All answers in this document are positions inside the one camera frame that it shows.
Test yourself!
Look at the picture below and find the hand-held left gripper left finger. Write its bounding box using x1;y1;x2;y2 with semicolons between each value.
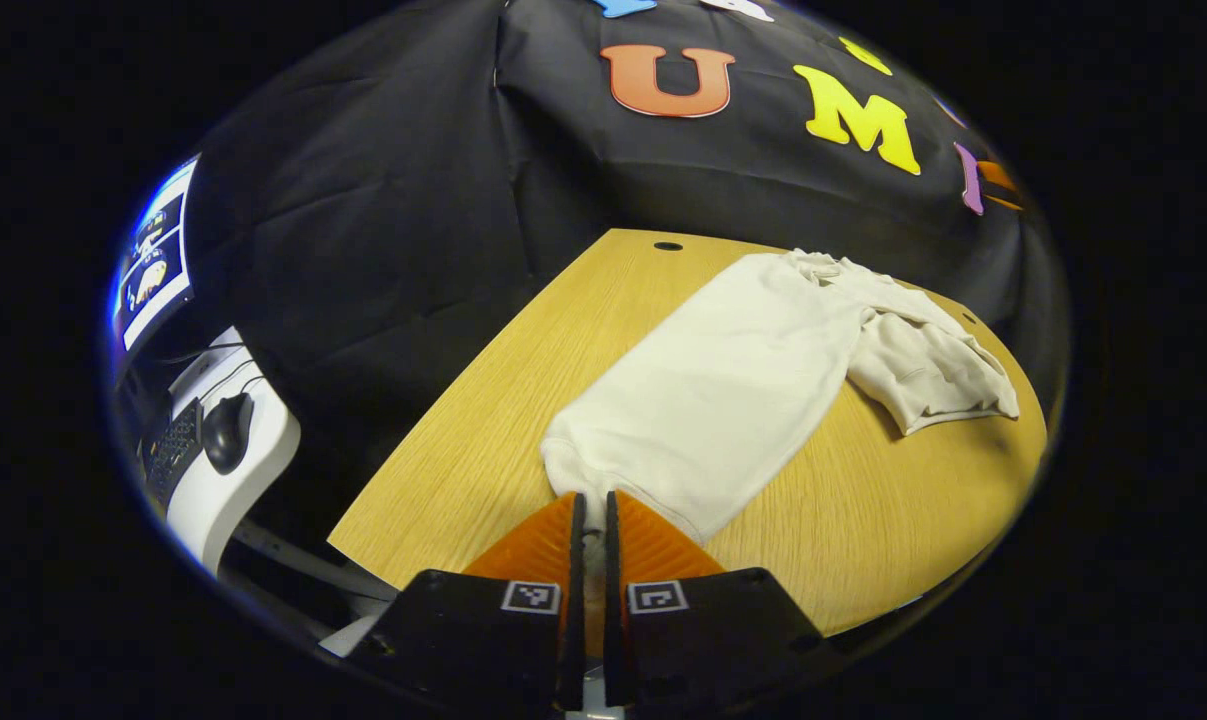
348;490;588;713

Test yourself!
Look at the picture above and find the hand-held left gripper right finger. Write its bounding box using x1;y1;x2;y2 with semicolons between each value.
603;488;829;709

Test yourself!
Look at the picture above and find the cream sweatshirt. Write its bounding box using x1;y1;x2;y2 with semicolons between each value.
540;248;1021;561

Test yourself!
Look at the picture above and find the white side desk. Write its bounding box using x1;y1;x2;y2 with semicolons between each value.
128;328;401;658

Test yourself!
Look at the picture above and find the black computer mouse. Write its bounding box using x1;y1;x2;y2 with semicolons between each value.
201;392;256;476

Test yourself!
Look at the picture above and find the black keyboard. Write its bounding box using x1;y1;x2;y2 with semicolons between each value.
141;398;206;506

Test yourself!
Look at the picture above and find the black backdrop cloth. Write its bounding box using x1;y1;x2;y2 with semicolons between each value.
113;0;1064;561

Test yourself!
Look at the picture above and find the computer monitor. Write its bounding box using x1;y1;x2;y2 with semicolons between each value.
111;155;199;353

